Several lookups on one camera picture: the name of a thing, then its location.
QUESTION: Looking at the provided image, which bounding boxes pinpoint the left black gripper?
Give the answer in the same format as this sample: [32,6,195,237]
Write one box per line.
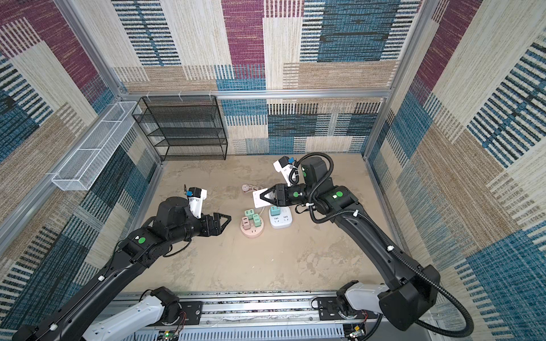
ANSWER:
[169,212,232,247]

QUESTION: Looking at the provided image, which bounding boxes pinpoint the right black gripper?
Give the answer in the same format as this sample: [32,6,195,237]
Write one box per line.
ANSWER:
[261,182,317,207]

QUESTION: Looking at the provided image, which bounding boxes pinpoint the teal plug adapter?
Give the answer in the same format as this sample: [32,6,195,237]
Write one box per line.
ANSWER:
[270,206,281,217]

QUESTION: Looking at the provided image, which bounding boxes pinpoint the green plug adapter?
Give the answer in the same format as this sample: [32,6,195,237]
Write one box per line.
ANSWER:
[252,214,262,227]
[245,209,255,220]

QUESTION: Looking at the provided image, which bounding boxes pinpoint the white square wall adapter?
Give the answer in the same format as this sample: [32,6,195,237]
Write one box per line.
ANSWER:
[253,188,277,208]

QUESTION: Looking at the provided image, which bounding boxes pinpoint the pink plug adapter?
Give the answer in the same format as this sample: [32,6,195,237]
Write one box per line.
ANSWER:
[240,217,253,231]

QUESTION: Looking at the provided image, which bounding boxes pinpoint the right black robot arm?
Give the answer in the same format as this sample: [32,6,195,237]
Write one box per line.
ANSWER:
[255,153,440,331]

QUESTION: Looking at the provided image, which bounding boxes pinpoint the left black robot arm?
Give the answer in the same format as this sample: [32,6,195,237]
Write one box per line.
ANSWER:
[12,197,231,340]

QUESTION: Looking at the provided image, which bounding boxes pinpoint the white square power strip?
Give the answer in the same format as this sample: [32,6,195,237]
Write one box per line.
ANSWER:
[268,207,293,230]

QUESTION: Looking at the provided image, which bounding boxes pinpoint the pink round power strip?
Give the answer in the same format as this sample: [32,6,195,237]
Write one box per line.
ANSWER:
[240,219,264,239]

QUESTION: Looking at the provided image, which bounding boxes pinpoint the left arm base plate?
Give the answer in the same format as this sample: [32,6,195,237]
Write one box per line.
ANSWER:
[149,301,203,328]

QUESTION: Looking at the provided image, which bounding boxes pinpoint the black wire mesh shelf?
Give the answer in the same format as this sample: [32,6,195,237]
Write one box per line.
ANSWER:
[132,95,228,162]

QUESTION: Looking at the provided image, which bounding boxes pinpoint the aluminium mounting rail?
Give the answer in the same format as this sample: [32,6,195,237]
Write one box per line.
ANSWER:
[76,289,436,341]

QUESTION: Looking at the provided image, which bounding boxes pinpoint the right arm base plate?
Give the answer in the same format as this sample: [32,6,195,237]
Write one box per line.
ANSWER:
[311,296,378,321]

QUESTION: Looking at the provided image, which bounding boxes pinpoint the white wire mesh basket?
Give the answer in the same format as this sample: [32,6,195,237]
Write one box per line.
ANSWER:
[51,102,137,191]

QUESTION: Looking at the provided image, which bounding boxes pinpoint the black corrugated cable hose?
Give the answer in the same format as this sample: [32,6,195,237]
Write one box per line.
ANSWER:
[289,152,475,341]

